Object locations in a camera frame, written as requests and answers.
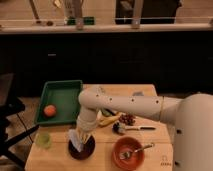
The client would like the green plastic tray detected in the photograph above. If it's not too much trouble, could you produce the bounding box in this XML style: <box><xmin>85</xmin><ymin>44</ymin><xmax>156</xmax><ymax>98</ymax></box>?
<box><xmin>34</xmin><ymin>80</ymin><xmax>83</xmax><ymax>126</ymax></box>

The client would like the yellow banana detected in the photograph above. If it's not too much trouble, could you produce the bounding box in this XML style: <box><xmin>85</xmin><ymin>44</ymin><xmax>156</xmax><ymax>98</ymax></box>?
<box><xmin>98</xmin><ymin>114</ymin><xmax>119</xmax><ymax>127</ymax></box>

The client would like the light blue towel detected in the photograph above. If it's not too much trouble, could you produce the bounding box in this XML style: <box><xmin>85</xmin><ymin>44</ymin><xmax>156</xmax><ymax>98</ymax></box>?
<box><xmin>68</xmin><ymin>129</ymin><xmax>83</xmax><ymax>152</ymax></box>

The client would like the small green cup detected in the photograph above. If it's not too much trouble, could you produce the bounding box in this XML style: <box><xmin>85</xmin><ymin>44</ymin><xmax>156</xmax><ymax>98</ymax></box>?
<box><xmin>35</xmin><ymin>132</ymin><xmax>51</xmax><ymax>149</ymax></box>

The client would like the orange bowl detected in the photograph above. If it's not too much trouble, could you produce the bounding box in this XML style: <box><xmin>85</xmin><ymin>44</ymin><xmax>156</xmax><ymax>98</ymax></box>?
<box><xmin>112</xmin><ymin>137</ymin><xmax>144</xmax><ymax>171</ymax></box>

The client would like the metal spoon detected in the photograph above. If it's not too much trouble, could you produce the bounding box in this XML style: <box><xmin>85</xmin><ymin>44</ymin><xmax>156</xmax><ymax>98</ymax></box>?
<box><xmin>119</xmin><ymin>143</ymin><xmax>155</xmax><ymax>160</ymax></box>

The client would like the bunch of red grapes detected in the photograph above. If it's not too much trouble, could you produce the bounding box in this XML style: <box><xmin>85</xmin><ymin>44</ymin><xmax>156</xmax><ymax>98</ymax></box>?
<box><xmin>119</xmin><ymin>114</ymin><xmax>135</xmax><ymax>126</ymax></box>

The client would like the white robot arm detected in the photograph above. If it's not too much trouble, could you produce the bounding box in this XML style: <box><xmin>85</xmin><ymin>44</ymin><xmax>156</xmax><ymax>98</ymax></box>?
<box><xmin>77</xmin><ymin>85</ymin><xmax>213</xmax><ymax>171</ymax></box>

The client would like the orange fruit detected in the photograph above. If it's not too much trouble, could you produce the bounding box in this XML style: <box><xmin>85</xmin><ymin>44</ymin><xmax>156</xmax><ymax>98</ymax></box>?
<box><xmin>44</xmin><ymin>105</ymin><xmax>56</xmax><ymax>117</ymax></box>

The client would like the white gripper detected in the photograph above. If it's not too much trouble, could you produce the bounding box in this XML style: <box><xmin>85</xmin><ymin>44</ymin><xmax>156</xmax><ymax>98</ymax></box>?
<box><xmin>76</xmin><ymin>107</ymin><xmax>98</xmax><ymax>144</ymax></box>

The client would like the black chair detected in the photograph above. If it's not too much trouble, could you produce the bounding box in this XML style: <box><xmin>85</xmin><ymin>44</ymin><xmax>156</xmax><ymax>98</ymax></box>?
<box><xmin>0</xmin><ymin>73</ymin><xmax>38</xmax><ymax>168</ymax></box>

